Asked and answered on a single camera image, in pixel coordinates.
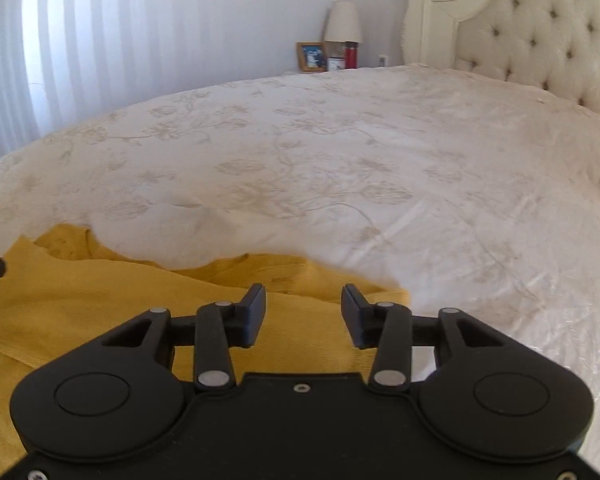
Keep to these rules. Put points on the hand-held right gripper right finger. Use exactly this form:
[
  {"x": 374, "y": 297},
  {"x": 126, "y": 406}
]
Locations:
[{"x": 354, "y": 317}]

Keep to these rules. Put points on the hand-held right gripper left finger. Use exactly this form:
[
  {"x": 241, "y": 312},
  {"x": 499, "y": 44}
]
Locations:
[{"x": 254, "y": 316}]

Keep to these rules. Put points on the yellow knit sweater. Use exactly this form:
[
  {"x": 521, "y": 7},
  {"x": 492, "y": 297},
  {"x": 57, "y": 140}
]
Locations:
[{"x": 80, "y": 300}]

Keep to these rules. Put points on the white floral bedspread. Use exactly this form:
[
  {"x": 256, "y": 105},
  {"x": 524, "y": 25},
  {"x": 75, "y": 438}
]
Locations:
[{"x": 330, "y": 160}]

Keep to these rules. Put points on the white mug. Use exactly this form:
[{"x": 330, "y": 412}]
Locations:
[{"x": 335, "y": 64}]

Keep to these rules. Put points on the red bottle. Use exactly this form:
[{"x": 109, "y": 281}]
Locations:
[{"x": 351, "y": 56}]

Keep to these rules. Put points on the white vertical blinds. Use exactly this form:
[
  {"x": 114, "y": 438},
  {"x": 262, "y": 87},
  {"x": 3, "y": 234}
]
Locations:
[{"x": 130, "y": 35}]

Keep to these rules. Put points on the table lamp with cream shade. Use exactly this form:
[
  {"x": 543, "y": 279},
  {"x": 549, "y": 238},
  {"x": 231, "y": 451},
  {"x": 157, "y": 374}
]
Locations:
[{"x": 342, "y": 22}]

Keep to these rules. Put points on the cream tufted headboard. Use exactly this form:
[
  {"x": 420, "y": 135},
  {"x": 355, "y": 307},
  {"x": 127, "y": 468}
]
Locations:
[{"x": 535, "y": 25}]

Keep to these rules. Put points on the white wall outlet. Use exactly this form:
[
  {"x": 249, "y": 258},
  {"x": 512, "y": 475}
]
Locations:
[{"x": 382, "y": 60}]

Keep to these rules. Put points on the wooden picture frame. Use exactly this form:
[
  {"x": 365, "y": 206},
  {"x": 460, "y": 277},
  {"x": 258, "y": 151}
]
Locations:
[{"x": 311, "y": 57}]

